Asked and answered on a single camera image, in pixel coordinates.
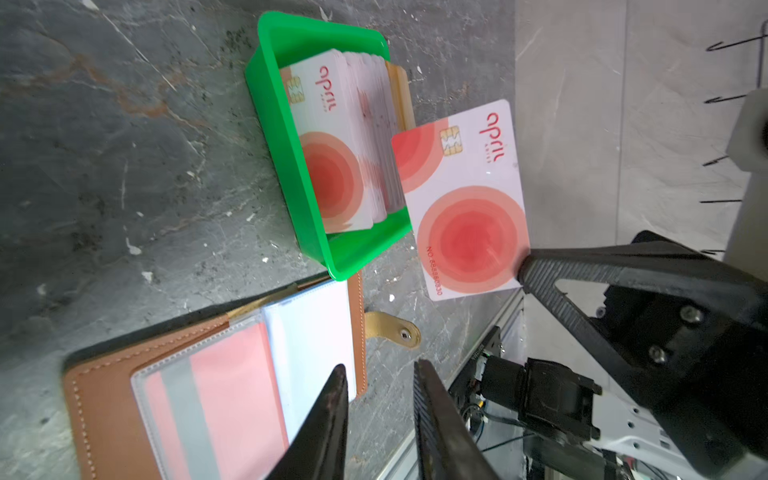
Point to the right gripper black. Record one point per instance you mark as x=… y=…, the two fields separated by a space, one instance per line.
x=684 y=335

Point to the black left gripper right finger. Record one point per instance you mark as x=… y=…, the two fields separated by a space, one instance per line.
x=445 y=448

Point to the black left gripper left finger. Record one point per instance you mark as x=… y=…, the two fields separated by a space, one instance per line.
x=319 y=450

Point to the brown leather card holder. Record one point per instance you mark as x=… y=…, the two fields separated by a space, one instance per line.
x=313 y=325

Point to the pink red credit card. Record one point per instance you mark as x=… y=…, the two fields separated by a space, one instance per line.
x=212 y=409
x=462 y=185

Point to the green plastic card bin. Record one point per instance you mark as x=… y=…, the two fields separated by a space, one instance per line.
x=284 y=39

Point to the stack of cards in bin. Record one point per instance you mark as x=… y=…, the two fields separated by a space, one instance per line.
x=347 y=107

